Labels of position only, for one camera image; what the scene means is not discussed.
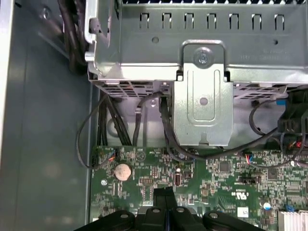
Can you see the silver cage screw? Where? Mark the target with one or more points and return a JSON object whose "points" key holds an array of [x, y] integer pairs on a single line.
{"points": [[201, 57]]}

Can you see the silver board screw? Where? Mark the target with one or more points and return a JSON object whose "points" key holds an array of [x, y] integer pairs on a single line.
{"points": [[104, 182]]}

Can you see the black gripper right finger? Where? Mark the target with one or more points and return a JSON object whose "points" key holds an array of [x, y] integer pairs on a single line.
{"points": [[183, 216]]}

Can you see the silver coin battery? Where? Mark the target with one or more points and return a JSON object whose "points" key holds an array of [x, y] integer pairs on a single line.
{"points": [[122, 172]]}

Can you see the silver blue capacitor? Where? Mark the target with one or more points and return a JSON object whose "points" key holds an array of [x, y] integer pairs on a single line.
{"points": [[266, 205]]}

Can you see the metal drive cage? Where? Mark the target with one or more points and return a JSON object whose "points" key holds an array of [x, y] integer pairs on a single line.
{"points": [[144, 48]]}

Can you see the black open PC case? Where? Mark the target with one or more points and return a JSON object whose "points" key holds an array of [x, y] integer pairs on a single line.
{"points": [[48, 120]]}

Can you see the green motherboard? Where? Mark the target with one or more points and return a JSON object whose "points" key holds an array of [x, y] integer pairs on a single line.
{"points": [[216, 183]]}

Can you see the silver chipset heatsink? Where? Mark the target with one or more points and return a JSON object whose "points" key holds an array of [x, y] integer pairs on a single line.
{"points": [[293, 221]]}

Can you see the black power connector bundle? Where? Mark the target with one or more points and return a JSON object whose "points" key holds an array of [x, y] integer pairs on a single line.
{"points": [[293, 113]]}

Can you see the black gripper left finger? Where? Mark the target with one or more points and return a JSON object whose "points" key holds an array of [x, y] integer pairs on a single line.
{"points": [[157, 216]]}

